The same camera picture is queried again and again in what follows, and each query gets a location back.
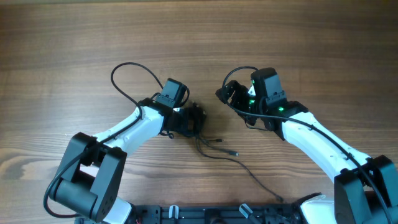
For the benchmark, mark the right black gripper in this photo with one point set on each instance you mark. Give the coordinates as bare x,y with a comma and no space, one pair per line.
232,92

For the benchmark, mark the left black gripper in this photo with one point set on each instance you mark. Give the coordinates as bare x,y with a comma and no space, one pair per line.
181,126

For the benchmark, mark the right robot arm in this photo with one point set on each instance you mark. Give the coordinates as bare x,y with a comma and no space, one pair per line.
365,187

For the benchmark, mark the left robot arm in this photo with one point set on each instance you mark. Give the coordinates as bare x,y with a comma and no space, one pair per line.
88,178

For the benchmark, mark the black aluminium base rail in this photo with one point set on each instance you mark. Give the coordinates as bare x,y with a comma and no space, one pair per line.
268,214

